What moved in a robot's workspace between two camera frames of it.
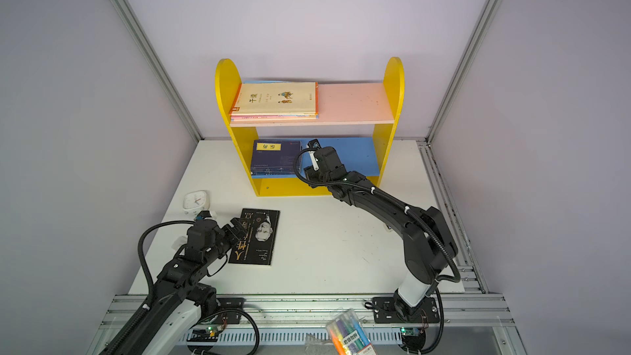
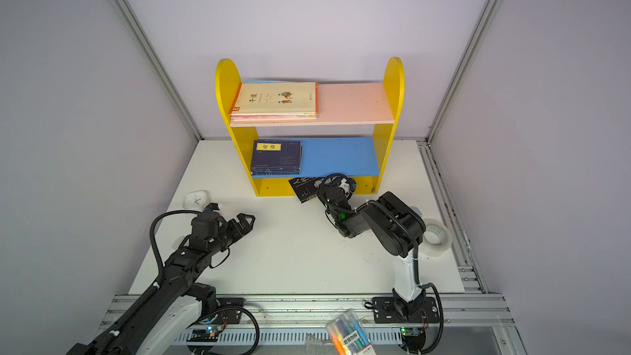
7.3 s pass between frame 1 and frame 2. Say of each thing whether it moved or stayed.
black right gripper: moved
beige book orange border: stayed
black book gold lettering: moved
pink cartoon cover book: stayed
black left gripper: stayed
